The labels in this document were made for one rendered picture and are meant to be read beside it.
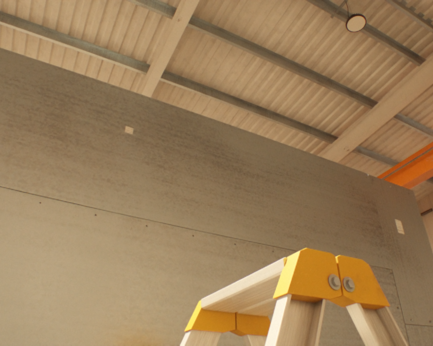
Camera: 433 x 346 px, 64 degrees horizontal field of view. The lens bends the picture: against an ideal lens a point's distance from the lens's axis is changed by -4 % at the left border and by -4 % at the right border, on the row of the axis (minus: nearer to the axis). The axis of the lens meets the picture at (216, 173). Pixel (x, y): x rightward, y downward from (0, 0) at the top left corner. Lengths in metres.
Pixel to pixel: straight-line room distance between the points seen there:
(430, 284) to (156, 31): 6.47
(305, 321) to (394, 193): 1.76
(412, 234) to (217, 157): 1.21
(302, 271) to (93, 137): 0.98
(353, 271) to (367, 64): 8.05
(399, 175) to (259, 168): 8.28
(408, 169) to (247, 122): 4.05
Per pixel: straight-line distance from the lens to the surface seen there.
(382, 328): 0.68
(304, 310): 0.57
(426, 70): 8.74
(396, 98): 8.96
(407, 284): 2.00
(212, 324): 0.81
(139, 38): 7.59
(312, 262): 0.57
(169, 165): 1.38
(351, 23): 6.67
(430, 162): 9.36
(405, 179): 9.63
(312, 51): 7.99
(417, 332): 1.94
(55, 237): 1.16
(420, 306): 2.02
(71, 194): 1.22
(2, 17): 7.99
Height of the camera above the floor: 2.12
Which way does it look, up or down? 33 degrees up
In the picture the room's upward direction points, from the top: straight up
